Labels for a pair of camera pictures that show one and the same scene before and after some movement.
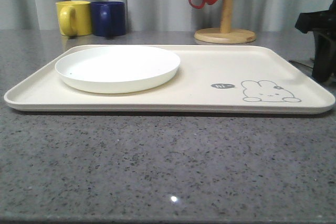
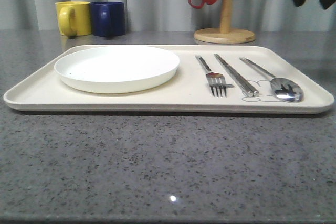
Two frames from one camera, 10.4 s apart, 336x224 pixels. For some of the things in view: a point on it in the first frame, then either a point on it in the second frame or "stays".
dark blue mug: [108, 18] stays
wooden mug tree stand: [226, 34] stays
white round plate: [116, 70] stays
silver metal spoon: [291, 61] to [282, 88]
